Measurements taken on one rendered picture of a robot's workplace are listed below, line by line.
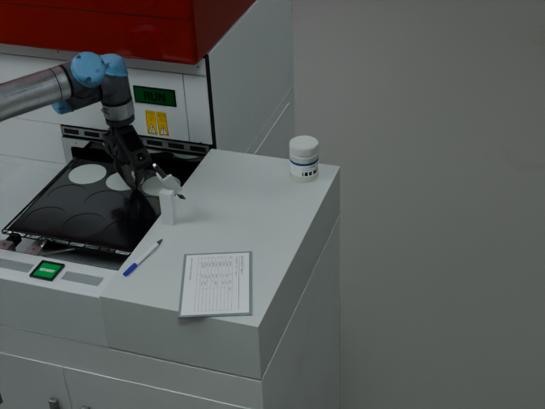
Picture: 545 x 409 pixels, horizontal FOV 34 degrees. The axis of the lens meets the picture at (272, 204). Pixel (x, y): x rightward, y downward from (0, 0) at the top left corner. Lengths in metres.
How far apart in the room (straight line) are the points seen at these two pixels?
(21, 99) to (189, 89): 0.50
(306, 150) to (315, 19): 3.59
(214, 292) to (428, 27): 3.90
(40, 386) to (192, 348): 0.46
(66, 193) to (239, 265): 0.63
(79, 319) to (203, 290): 0.28
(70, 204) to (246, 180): 0.46
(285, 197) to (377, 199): 1.77
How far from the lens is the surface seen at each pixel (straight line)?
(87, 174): 2.41
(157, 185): 2.32
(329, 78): 4.89
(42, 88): 1.95
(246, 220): 2.03
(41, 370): 2.12
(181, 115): 2.31
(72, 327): 1.97
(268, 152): 2.78
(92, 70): 1.97
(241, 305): 1.79
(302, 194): 2.12
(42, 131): 2.56
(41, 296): 1.96
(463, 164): 4.13
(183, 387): 1.95
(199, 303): 1.80
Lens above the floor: 2.12
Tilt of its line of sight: 34 degrees down
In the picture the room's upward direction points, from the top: 3 degrees counter-clockwise
